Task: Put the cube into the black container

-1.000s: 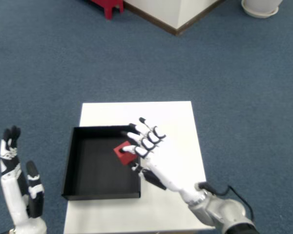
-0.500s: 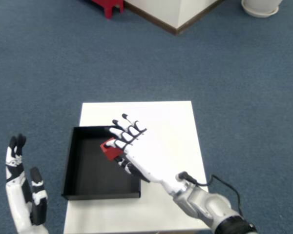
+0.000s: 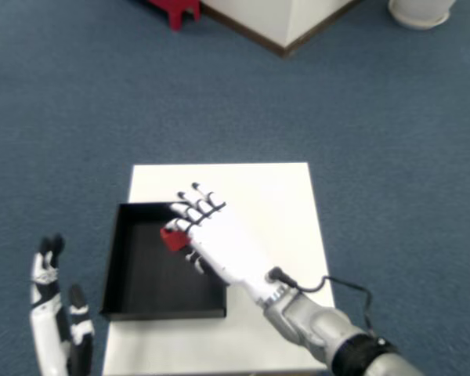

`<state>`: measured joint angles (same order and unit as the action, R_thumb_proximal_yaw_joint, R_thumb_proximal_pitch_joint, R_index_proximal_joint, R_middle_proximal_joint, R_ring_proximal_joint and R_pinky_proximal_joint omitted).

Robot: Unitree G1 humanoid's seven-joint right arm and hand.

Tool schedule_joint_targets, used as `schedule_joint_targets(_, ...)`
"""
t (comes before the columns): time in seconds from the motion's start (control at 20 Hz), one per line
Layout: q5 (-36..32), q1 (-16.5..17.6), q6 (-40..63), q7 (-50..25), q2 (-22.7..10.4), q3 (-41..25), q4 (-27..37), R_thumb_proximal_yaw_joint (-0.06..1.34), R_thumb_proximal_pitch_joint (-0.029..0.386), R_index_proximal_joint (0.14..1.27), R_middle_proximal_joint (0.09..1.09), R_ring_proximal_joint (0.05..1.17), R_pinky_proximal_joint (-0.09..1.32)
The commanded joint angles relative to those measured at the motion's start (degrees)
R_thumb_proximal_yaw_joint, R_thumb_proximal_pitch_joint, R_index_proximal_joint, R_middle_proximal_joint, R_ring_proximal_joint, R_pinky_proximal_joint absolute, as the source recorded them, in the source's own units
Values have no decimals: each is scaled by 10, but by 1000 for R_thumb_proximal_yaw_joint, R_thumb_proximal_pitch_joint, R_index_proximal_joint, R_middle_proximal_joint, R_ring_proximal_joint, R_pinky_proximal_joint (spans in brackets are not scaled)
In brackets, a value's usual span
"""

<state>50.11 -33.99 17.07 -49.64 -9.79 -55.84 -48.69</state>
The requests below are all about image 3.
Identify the red cube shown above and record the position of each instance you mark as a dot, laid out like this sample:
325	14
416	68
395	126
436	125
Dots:
174	239

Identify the black open box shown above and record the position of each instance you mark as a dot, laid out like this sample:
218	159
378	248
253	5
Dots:
141	274

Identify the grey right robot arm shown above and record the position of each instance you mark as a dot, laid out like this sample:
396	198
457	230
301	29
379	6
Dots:
321	325

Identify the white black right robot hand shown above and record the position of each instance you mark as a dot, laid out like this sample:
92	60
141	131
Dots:
227	246

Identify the white plant pot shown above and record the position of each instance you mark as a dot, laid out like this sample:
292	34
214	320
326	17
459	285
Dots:
425	7

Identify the white square table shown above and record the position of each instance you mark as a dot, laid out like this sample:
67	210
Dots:
266	203

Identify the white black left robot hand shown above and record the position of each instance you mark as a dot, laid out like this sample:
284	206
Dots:
43	333

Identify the red plastic stool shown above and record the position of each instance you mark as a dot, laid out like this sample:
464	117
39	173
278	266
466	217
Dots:
176	13

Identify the white pot saucer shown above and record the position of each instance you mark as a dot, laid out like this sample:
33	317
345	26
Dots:
419	22

